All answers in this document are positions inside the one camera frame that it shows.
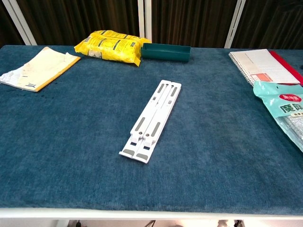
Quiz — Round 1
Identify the white folding laptop stand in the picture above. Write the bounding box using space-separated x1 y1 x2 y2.
118 79 182 165

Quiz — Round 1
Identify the teal plastic tray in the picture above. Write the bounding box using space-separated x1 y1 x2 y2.
140 43 192 62

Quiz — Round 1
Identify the yellow snack bag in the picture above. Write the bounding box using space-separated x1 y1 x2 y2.
74 30 152 68

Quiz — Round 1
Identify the blue fabric table mat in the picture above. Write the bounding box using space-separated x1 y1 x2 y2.
0 44 303 216

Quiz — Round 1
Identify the cream yellow paper envelope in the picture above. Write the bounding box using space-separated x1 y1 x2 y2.
0 46 81 93

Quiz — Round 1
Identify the white spiral notebook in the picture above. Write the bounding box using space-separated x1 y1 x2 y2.
228 49 301 86

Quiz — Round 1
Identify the teal cleaning cloth package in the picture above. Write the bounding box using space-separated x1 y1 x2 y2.
252 80 303 153

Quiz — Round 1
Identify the red plastic folder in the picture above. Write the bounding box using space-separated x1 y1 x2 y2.
269 50 303 86

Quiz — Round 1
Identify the white metal frame post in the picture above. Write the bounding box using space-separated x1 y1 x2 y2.
1 0 37 45
224 0 247 49
137 0 152 43

